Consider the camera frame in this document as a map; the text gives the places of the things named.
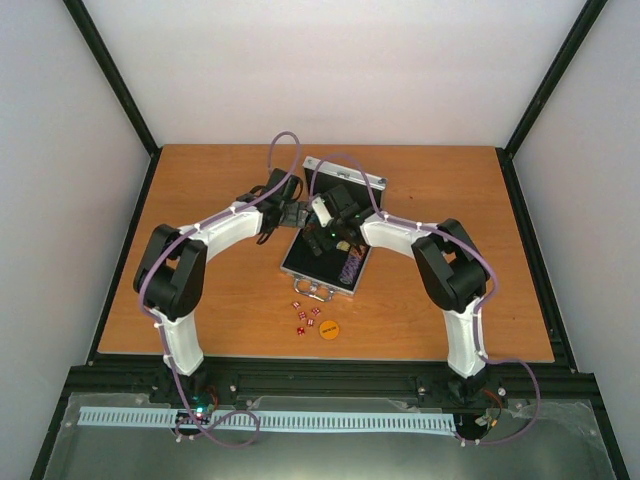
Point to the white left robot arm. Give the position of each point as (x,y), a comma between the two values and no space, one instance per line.
(170,277)

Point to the orange dealer button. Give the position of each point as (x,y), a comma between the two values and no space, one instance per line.
(329,329)

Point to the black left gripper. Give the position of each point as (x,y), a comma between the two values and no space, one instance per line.
(298,217)

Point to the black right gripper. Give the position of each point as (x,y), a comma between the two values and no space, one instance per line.
(327,243)

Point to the aluminium poker case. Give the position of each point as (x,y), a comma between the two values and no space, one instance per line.
(329,257)

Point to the purple poker chip stack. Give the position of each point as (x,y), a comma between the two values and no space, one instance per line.
(351,268)

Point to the blue playing card box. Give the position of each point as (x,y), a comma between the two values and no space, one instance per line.
(343,246)

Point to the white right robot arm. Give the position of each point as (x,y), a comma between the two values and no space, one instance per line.
(453,272)

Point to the light blue cable duct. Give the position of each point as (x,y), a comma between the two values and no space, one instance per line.
(271,421)

